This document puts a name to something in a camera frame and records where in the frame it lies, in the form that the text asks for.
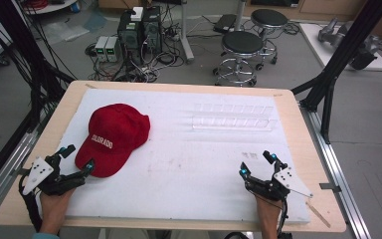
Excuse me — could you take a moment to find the red baseball cap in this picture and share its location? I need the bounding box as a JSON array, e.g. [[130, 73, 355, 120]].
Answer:
[[74, 103, 151, 178]]

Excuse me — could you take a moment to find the black round stool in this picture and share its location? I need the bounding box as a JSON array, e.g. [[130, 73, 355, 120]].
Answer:
[[212, 30, 265, 88], [250, 8, 289, 72]]

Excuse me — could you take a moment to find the grey metal stand leg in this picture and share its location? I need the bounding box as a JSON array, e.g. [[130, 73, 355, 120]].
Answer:
[[178, 0, 195, 65]]

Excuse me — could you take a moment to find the grey power supply box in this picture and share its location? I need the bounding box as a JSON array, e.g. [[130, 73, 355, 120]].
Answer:
[[94, 35, 109, 63], [104, 36, 121, 64]]

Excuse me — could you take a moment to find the black computer tower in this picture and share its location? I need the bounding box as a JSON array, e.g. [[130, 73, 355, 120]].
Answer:
[[141, 5, 163, 56], [116, 9, 144, 66]]

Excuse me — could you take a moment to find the person's right hand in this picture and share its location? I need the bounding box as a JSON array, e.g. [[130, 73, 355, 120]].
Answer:
[[254, 194, 284, 237]]

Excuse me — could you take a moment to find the clear acrylic rack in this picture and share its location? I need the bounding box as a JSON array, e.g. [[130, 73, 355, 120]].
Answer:
[[191, 102, 279, 132]]

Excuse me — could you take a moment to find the person's left hand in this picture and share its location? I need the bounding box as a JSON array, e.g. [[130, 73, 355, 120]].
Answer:
[[39, 187, 77, 235]]

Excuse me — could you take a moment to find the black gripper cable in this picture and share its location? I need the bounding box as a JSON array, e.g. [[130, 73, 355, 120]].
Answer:
[[17, 173, 44, 233], [276, 198, 290, 238]]

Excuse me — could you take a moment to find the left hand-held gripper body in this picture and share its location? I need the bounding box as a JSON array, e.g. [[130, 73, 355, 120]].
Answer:
[[22, 152, 88, 197]]

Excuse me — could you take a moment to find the white foam mat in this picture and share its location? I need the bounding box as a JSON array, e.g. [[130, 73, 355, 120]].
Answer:
[[35, 88, 312, 224]]

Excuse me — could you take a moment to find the tangle of floor cables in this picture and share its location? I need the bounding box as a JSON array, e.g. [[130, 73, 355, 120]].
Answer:
[[84, 9, 188, 84]]

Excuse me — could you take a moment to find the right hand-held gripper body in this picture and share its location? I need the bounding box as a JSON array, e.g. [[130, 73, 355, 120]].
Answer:
[[244, 160, 314, 202]]

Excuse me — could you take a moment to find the aluminium table rail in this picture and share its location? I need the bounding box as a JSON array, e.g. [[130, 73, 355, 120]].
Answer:
[[0, 127, 41, 220], [298, 99, 373, 239]]

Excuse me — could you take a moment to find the wooden strip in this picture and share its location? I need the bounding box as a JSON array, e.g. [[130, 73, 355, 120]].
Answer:
[[305, 200, 332, 229]]

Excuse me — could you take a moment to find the white floor board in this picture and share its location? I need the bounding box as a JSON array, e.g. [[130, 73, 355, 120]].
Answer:
[[298, 22, 382, 73]]

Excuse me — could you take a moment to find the black metal frame post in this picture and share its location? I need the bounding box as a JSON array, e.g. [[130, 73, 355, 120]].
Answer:
[[290, 0, 382, 144], [0, 0, 78, 197]]

